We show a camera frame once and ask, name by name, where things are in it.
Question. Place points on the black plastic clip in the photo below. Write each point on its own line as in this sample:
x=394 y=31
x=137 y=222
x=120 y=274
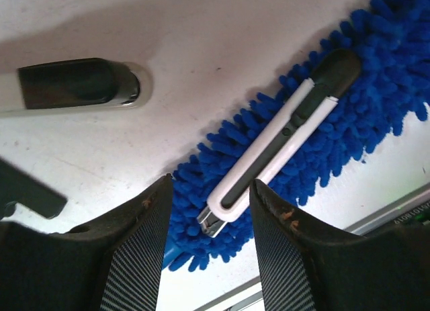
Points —
x=18 y=187

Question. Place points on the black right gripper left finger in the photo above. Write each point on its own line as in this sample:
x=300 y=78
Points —
x=112 y=262

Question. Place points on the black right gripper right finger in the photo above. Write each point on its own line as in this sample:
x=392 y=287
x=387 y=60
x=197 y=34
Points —
x=307 y=264

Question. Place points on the white utility knife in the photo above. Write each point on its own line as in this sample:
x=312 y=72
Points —
x=299 y=117

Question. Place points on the silver black stapler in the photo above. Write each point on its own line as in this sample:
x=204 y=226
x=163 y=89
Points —
x=74 y=86

